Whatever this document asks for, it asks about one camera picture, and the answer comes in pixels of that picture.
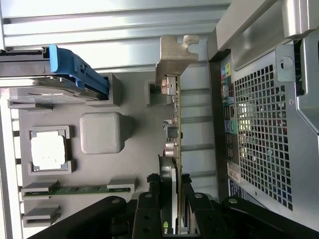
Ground green RAM stick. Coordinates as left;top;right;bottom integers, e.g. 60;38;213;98
23;186;132;198

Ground grey parts rack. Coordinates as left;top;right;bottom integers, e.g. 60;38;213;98
7;72;181;229

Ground silver CPU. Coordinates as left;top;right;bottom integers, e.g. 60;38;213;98
30;131;67;171

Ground hard disk with blue rails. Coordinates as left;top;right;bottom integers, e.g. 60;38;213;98
0;44;110;105

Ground open PC case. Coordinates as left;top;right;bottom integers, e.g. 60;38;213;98
208;0;319;239

